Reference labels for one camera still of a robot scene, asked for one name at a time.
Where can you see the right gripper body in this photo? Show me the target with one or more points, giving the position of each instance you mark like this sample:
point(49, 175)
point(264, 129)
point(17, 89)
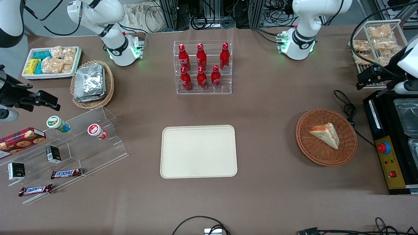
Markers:
point(10, 95)

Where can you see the triangular sandwich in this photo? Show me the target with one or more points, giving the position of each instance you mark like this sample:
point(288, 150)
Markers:
point(328, 135)

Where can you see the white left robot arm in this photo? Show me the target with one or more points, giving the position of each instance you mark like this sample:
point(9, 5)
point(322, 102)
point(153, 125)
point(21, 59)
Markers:
point(303, 19)

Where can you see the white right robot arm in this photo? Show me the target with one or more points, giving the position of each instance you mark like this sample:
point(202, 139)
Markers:
point(111, 13)

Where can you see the white rectangular snack tray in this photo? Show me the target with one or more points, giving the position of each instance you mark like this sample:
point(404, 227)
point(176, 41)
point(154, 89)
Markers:
point(49, 76)

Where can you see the oval tan wicker basket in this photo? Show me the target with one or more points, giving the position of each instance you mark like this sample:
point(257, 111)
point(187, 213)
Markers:
point(109, 85)

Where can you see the round brown wicker basket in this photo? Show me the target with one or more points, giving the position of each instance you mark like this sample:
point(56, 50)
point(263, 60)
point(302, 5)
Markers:
point(313, 153)

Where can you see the cream plastic tray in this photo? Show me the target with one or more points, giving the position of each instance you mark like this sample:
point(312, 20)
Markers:
point(196, 153)

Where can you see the clear bag of pastry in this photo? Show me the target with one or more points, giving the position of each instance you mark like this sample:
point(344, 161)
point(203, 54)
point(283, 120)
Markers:
point(361, 45)
point(363, 58)
point(385, 44)
point(379, 31)
point(385, 59)

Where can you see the green lid yogurt cup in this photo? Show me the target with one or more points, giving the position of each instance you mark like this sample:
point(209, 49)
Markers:
point(55, 123)

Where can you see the teal snack packet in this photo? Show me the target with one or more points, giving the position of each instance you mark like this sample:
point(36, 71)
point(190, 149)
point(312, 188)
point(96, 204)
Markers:
point(39, 68)
point(42, 54)

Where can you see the clear bag of crackers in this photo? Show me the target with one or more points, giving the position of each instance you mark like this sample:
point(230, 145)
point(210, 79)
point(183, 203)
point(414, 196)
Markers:
point(56, 51)
point(68, 67)
point(52, 65)
point(69, 53)

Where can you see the yellow snack packet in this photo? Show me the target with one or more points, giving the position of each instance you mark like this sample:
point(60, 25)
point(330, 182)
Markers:
point(31, 66)

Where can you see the red cookie box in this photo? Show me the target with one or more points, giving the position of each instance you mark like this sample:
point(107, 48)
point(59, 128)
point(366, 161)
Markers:
point(19, 140)

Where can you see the silver foil packet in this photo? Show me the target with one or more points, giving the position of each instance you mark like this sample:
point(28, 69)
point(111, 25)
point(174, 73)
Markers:
point(88, 80)
point(104, 85)

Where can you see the large clear plastic container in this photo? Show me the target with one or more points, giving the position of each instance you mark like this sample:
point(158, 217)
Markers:
point(408, 116)

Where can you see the small black box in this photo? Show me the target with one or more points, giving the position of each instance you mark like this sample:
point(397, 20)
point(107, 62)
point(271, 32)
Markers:
point(53, 154)
point(16, 171)

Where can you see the red lid yogurt cup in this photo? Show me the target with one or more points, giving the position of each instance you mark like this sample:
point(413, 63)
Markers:
point(95, 130)

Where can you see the red emergency stop button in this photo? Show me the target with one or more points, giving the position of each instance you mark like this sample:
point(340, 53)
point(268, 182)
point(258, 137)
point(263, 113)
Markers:
point(384, 148)

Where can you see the clear acrylic stepped display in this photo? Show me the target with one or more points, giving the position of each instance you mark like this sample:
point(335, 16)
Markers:
point(94, 153)

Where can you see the brown snickers bar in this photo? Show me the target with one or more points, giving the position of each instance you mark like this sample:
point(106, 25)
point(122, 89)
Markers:
point(66, 173)
point(35, 190)

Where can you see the small clear plastic container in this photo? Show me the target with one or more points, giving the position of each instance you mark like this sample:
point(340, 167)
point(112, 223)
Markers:
point(414, 148)

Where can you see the black machine with yellow panel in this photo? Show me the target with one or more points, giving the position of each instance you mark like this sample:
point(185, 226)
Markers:
point(396, 163)

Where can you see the beige canvas bag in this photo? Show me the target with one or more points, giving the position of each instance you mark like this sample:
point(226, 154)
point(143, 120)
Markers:
point(143, 16)

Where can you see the red cola bottle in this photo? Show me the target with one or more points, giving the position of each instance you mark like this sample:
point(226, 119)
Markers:
point(186, 81)
point(224, 56)
point(216, 78)
point(202, 80)
point(183, 57)
point(201, 56)

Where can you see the clear acrylic bottle rack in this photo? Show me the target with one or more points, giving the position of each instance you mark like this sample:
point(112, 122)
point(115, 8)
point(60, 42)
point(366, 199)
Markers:
point(209, 92)

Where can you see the silver connector block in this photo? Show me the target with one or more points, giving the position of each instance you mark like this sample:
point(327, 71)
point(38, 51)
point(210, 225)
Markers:
point(213, 231)

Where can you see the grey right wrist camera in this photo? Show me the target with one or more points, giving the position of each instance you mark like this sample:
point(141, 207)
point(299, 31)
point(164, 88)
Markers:
point(8, 115)

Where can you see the aluminium frame profile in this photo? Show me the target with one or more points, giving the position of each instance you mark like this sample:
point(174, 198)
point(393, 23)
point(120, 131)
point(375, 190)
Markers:
point(255, 13)
point(396, 11)
point(169, 14)

